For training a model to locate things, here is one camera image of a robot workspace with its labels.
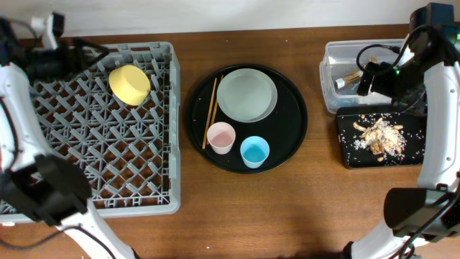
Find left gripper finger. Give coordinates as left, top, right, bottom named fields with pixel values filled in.
left=73, top=38, right=109, bottom=60
left=70, top=53, right=104, bottom=74

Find yellow bowl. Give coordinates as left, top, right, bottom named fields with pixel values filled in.
left=109, top=65, right=150, bottom=106

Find peanut shells and rice scraps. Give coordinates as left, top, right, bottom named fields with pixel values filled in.
left=339, top=114, right=423, bottom=163

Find grey plate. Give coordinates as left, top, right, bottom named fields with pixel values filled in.
left=217, top=68, right=278, bottom=123

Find pink cup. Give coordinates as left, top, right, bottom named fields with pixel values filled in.
left=206, top=122, right=236, bottom=155

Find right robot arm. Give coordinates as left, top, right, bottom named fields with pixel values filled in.
left=340, top=3, right=459, bottom=258

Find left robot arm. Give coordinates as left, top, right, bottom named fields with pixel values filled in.
left=1, top=12, right=138, bottom=258

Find grey dishwasher rack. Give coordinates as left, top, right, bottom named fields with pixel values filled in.
left=1, top=42, right=180, bottom=224

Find clear plastic storage bin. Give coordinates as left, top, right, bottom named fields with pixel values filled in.
left=320, top=39, right=404, bottom=114

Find black rectangular tray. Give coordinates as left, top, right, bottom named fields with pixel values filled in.
left=334, top=104, right=428, bottom=170

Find left wooden chopstick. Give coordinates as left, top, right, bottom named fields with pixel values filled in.
left=201, top=78, right=217, bottom=150

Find wooden chopstick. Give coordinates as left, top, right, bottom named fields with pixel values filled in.
left=201, top=78, right=217, bottom=150
left=206, top=75, right=224, bottom=146

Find right wooden chopstick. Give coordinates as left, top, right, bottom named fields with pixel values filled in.
left=206, top=75, right=224, bottom=146

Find round black tray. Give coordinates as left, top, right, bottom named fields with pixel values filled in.
left=184, top=64, right=308, bottom=174

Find blue cup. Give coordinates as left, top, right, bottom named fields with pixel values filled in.
left=240, top=136, right=270, bottom=169

